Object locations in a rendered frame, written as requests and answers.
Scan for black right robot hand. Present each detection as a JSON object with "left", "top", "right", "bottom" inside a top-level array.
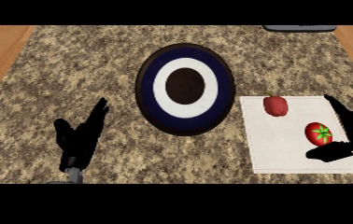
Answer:
[{"left": 304, "top": 93, "right": 353, "bottom": 163}]

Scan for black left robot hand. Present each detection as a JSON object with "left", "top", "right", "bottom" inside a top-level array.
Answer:
[{"left": 52, "top": 97, "right": 111, "bottom": 174}]

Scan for red tomato with green stem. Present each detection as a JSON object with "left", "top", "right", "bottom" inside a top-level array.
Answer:
[{"left": 303, "top": 121, "right": 334, "bottom": 147}]

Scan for white placemat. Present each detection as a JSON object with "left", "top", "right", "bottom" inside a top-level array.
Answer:
[{"left": 239, "top": 95, "right": 353, "bottom": 175}]

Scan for dark blue and white plate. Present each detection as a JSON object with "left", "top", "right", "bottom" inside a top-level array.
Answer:
[{"left": 134, "top": 43, "right": 238, "bottom": 137}]

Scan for red bell pepper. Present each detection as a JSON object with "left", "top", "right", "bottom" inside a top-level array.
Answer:
[{"left": 261, "top": 91, "right": 289, "bottom": 118}]

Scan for dark grey appliance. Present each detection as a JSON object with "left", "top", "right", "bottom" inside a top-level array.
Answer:
[{"left": 261, "top": 24, "right": 338, "bottom": 34}]

